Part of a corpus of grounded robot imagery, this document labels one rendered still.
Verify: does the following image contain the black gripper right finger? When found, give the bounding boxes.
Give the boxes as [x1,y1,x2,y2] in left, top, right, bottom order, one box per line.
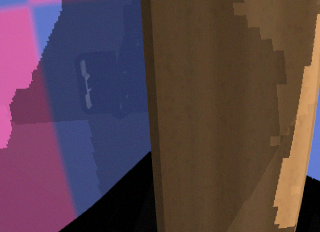
[296,176,320,232]

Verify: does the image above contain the brown wooden board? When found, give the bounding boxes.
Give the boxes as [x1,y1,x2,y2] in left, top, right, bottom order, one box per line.
[140,0,320,232]

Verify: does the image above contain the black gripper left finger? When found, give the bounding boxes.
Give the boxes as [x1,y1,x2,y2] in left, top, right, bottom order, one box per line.
[59,152,159,232]

